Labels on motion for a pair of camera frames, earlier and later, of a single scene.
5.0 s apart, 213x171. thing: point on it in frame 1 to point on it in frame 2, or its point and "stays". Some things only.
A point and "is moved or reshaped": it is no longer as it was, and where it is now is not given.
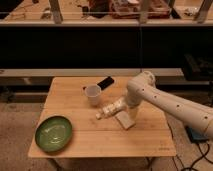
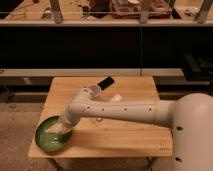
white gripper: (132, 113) to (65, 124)
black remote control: (105, 83) stays
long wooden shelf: (110, 13) stays
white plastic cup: (93, 91) stays
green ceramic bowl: (53, 134) stays
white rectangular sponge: (125, 120) is moved or reshaped
